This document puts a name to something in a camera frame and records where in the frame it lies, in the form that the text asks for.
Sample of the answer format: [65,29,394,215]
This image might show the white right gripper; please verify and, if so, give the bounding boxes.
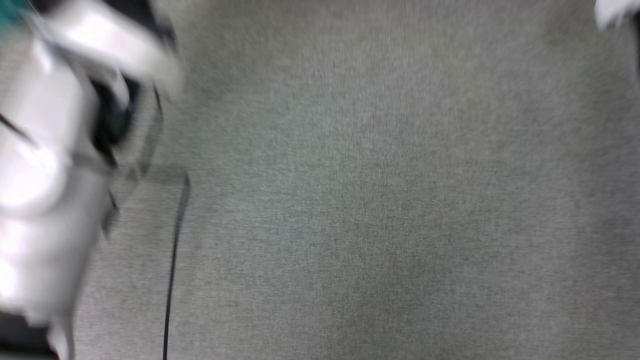
[595,0,640,29]

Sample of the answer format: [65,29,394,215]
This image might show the grey fabric sofa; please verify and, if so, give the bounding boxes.
[0,0,640,360]

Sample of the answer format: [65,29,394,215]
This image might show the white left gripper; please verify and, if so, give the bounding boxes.
[35,0,185,98]

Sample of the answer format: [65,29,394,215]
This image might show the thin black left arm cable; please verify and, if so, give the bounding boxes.
[161,171,192,360]

